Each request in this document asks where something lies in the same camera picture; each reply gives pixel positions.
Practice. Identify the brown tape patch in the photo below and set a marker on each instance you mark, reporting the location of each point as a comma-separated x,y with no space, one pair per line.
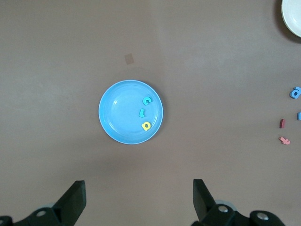
129,58

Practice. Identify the teal letter L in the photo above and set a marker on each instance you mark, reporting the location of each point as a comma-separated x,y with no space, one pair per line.
142,113

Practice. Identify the blue plate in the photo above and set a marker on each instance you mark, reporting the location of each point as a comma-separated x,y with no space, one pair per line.
122,113

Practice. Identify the red foam letter i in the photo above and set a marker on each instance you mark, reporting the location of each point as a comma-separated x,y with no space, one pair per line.
282,123

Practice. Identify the blue foam letter a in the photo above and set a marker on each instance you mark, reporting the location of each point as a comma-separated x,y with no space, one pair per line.
295,93

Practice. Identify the white plate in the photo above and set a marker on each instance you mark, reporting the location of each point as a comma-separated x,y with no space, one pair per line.
294,16

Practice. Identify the blue foam letter m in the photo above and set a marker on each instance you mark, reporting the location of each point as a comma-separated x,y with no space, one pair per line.
299,116

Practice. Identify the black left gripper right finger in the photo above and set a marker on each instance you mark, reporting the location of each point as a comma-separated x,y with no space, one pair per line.
207,212

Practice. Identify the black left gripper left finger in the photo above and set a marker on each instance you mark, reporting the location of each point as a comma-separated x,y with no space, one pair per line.
68,207

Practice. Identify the pink foam letter t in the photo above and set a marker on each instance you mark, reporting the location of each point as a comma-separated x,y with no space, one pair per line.
284,140

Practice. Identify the teal foam letter c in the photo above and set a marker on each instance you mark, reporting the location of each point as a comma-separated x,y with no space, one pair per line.
145,100

